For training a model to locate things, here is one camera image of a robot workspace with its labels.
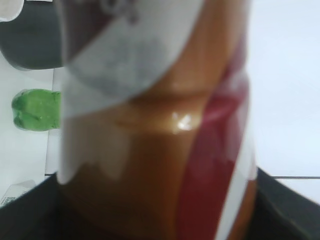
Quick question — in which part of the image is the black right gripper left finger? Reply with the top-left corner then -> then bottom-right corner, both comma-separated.
0,174 -> 75,240

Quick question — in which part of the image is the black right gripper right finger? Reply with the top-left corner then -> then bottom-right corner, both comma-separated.
249,168 -> 320,240

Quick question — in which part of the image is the brown Nescafe coffee bottle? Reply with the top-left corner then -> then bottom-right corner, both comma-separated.
56,0 -> 257,240

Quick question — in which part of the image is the yellow paper cup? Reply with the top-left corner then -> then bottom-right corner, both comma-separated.
0,0 -> 24,22

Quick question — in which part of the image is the clear water bottle green label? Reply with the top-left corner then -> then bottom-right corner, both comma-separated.
0,180 -> 36,208

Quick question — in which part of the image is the green soda bottle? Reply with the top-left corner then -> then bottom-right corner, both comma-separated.
11,88 -> 61,132

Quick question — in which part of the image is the dark grey ceramic mug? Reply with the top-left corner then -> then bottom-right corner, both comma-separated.
0,1 -> 63,70

